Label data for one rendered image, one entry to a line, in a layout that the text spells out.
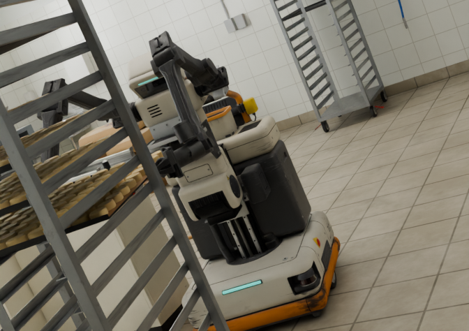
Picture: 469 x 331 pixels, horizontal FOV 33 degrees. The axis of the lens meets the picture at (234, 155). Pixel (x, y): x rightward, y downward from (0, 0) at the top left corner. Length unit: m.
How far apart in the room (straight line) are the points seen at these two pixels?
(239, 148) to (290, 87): 4.21
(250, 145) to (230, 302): 0.69
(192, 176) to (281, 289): 0.60
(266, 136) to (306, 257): 0.56
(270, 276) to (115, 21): 5.40
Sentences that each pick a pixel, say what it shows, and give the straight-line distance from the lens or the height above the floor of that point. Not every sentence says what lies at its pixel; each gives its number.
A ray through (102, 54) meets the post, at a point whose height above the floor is 1.37.
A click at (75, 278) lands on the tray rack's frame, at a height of 0.94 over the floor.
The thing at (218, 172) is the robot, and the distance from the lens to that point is 3.30.
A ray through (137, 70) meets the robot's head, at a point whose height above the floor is 1.26.
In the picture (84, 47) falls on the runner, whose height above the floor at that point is 1.41.
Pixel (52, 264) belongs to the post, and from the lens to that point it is 2.60.
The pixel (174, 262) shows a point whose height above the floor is 0.28.
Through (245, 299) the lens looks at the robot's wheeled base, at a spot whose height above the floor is 0.19.
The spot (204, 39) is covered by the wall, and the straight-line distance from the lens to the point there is 7.93.
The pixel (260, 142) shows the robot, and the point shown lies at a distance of 3.49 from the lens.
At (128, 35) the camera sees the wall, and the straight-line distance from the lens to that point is 8.34.
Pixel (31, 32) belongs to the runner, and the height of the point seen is 1.49.
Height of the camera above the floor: 1.37
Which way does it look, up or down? 10 degrees down
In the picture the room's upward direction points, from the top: 23 degrees counter-clockwise
